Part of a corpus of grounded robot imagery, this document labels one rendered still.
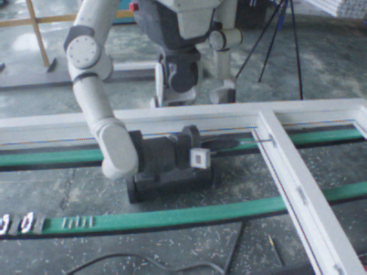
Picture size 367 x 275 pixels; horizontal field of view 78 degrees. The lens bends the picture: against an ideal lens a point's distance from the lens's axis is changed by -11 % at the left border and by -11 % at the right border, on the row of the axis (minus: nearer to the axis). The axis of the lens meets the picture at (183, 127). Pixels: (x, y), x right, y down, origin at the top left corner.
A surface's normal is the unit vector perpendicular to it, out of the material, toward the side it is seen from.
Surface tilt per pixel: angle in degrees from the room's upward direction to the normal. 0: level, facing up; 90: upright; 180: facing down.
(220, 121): 90
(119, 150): 35
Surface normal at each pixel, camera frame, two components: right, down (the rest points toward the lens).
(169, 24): -0.14, 0.72
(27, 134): 0.14, 0.66
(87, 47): 0.00, -0.14
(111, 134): 0.40, -0.30
